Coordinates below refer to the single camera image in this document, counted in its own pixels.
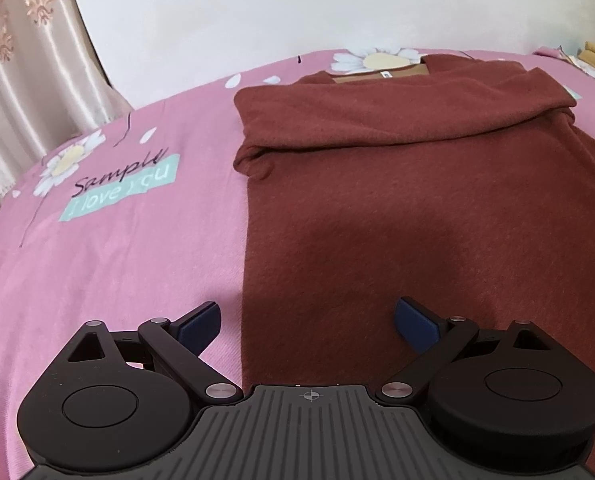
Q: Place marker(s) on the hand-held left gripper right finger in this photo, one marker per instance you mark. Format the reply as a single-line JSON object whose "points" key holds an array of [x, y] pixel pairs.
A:
{"points": [[417, 326]]}

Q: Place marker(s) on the pink floral bedsheet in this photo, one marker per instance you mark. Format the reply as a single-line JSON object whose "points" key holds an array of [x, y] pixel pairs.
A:
{"points": [[127, 260]]}

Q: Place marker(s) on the cream floral curtain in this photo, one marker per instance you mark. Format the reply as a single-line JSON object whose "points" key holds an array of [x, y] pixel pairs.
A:
{"points": [[32, 60]]}

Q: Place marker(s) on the rust red knit sweater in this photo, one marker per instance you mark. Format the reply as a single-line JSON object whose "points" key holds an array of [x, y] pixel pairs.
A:
{"points": [[402, 200]]}

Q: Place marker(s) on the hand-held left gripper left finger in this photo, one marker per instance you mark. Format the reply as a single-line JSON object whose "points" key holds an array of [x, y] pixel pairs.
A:
{"points": [[201, 327]]}

